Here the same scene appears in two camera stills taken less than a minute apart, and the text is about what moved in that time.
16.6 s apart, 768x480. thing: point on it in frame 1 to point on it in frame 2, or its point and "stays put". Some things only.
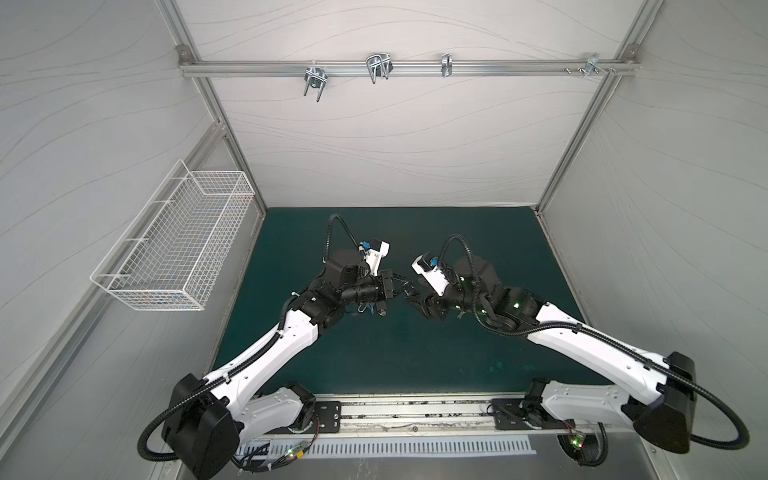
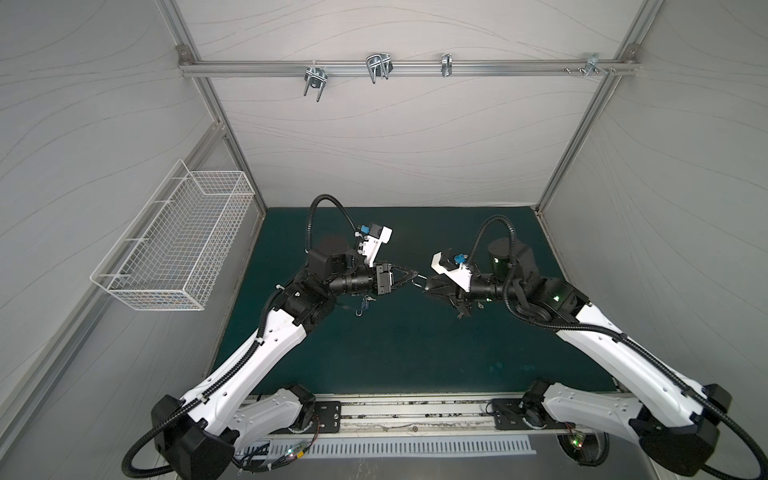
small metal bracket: (447, 64) stays put
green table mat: (400, 342) stays put
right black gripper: (432, 298) to (452, 288)
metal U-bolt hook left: (315, 77) stays put
